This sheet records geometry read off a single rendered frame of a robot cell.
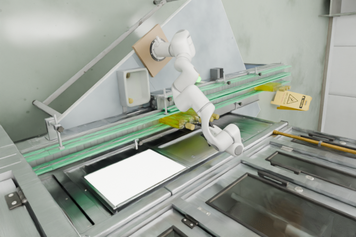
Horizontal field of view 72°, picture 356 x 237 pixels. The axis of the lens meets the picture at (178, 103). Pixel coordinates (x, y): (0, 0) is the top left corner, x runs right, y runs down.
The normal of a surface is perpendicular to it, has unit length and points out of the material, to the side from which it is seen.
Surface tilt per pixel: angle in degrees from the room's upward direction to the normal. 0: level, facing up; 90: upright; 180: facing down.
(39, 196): 90
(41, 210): 90
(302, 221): 90
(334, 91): 90
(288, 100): 76
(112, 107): 0
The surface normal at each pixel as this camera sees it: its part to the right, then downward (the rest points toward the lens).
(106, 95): 0.68, 0.16
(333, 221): -0.05, -0.96
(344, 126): -0.73, 0.22
